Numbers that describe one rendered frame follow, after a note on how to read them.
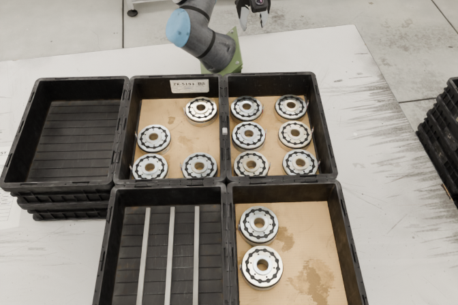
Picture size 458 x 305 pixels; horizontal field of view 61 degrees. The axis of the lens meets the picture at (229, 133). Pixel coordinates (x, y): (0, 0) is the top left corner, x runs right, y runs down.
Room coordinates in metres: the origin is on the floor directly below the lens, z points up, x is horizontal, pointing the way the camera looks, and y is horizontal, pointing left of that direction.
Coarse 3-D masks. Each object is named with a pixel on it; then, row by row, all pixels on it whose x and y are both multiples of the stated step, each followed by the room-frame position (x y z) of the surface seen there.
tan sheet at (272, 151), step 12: (276, 96) 0.89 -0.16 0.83; (300, 96) 0.89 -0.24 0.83; (264, 108) 0.83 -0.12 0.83; (264, 120) 0.78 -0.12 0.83; (276, 120) 0.78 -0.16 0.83; (264, 132) 0.73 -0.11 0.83; (276, 132) 0.73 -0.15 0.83; (264, 144) 0.68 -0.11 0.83; (276, 144) 0.68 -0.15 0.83; (312, 144) 0.68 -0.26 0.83; (264, 156) 0.64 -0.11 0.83; (276, 156) 0.64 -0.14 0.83; (252, 168) 0.60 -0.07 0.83; (276, 168) 0.60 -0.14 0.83
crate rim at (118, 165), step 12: (132, 84) 0.85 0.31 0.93; (120, 144) 0.61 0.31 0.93; (120, 156) 0.59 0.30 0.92; (120, 168) 0.54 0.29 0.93; (120, 180) 0.50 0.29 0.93; (132, 180) 0.50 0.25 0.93; (144, 180) 0.50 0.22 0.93; (156, 180) 0.50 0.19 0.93; (168, 180) 0.50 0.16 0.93; (180, 180) 0.50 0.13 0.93; (192, 180) 0.50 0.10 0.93; (204, 180) 0.50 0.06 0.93; (216, 180) 0.50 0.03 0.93
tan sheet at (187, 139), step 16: (144, 112) 0.81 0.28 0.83; (160, 112) 0.81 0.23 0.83; (176, 112) 0.81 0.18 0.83; (176, 128) 0.75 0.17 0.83; (192, 128) 0.75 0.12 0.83; (208, 128) 0.75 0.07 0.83; (176, 144) 0.68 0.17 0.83; (192, 144) 0.68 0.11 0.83; (208, 144) 0.68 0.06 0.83; (176, 160) 0.63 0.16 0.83; (176, 176) 0.57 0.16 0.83
